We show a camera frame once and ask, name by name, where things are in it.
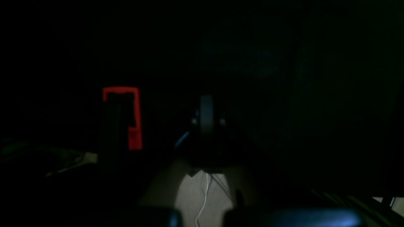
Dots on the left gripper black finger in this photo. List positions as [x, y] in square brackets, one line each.
[209, 119]

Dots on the red and black clamp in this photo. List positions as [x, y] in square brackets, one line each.
[129, 100]

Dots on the black table cloth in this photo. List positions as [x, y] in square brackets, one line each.
[315, 85]

